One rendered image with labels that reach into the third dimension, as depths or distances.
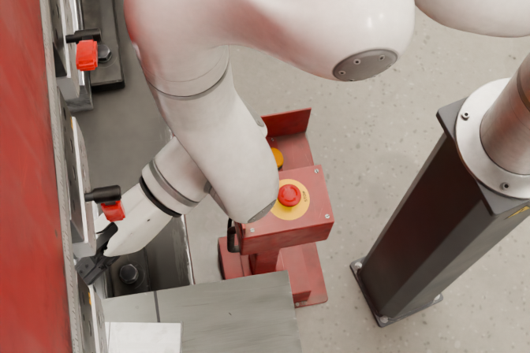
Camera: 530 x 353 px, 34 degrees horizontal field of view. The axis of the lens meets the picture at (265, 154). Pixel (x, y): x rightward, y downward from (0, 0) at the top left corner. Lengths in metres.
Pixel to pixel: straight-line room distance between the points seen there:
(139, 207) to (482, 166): 0.50
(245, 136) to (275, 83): 1.43
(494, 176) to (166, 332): 0.51
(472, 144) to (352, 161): 1.07
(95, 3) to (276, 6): 0.83
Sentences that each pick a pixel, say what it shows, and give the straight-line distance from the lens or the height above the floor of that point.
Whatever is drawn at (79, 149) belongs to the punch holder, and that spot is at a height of 1.25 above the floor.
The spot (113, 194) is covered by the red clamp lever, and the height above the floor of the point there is 1.25.
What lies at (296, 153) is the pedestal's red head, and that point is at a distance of 1.58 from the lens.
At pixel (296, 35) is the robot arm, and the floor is 1.58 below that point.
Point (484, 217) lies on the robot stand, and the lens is 1.39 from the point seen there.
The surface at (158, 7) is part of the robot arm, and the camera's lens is 0.75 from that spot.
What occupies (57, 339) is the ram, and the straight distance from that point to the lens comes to 0.73.
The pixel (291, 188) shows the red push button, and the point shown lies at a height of 0.81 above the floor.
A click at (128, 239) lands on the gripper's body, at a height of 1.08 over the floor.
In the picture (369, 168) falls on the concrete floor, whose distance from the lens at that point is 2.34.
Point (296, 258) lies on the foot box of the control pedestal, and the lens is 2.13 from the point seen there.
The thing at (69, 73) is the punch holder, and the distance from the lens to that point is 1.05.
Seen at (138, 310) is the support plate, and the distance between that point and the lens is 1.21.
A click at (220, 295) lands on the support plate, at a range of 1.20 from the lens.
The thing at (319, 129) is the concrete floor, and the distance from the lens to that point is 2.37.
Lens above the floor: 2.18
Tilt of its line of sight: 69 degrees down
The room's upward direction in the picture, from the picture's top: 7 degrees clockwise
